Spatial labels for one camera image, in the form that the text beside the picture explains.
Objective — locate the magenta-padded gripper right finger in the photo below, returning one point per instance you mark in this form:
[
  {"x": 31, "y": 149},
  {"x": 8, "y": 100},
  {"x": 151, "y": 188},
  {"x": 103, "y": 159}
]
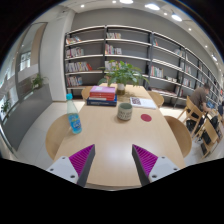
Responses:
[{"x": 161, "y": 166}]

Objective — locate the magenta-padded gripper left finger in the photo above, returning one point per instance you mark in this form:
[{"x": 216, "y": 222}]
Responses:
[{"x": 63, "y": 166}]

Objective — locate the clear bottle with blue cap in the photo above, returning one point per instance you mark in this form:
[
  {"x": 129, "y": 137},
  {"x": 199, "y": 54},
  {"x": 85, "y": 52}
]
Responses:
[{"x": 74, "y": 120}]

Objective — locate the round-backed wooden chair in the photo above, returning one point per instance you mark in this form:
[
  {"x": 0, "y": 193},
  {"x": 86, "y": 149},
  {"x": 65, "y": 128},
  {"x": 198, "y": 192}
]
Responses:
[
  {"x": 157, "y": 98},
  {"x": 86, "y": 93},
  {"x": 55, "y": 136},
  {"x": 180, "y": 133}
]

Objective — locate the round red coaster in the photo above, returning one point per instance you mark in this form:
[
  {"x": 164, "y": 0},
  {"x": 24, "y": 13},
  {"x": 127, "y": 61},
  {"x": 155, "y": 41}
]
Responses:
[{"x": 146, "y": 117}]

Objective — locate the slatted wooden chairs group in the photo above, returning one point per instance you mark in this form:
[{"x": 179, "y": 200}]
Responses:
[{"x": 195, "y": 113}]

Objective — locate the green patterned ceramic cup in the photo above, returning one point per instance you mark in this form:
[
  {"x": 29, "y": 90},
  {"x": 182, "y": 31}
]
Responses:
[{"x": 124, "y": 112}]

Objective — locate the white open magazine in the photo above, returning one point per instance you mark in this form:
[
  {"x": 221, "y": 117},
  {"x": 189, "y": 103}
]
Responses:
[{"x": 143, "y": 102}]

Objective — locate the dark blue book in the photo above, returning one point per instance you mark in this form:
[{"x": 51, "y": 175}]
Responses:
[{"x": 101, "y": 103}]

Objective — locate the red book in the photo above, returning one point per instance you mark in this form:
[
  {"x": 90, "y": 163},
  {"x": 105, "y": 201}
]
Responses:
[
  {"x": 101, "y": 94},
  {"x": 101, "y": 98}
]

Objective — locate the person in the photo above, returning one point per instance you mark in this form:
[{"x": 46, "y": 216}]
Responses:
[{"x": 199, "y": 96}]

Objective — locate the small ledge plant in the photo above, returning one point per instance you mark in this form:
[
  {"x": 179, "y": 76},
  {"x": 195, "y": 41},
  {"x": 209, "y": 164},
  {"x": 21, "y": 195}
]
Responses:
[
  {"x": 5, "y": 106},
  {"x": 38, "y": 81}
]

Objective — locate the pink book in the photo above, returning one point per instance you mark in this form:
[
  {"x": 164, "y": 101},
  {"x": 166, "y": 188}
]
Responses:
[{"x": 102, "y": 89}]

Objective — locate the green potted plant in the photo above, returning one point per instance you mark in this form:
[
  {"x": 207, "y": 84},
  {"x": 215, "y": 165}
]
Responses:
[{"x": 121, "y": 75}]

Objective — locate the grey bookshelf unit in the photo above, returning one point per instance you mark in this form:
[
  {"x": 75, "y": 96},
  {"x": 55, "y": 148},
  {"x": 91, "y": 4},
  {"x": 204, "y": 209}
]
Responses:
[{"x": 133, "y": 50}]

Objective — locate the ceiling lights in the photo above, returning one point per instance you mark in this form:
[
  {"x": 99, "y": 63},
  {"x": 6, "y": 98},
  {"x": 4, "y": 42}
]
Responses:
[{"x": 152, "y": 6}]

